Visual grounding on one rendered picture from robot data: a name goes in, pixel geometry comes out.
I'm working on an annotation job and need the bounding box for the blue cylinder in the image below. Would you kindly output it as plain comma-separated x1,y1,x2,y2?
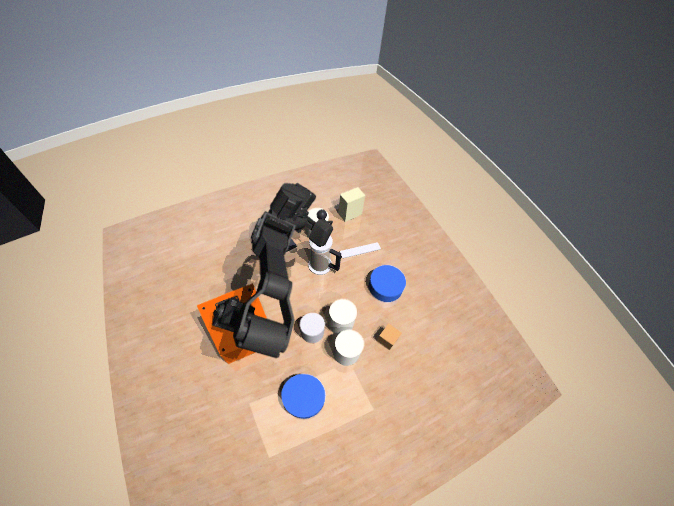
369,265,406,302
282,374,326,419

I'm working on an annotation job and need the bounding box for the white flat bar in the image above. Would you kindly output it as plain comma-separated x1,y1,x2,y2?
340,242,381,259

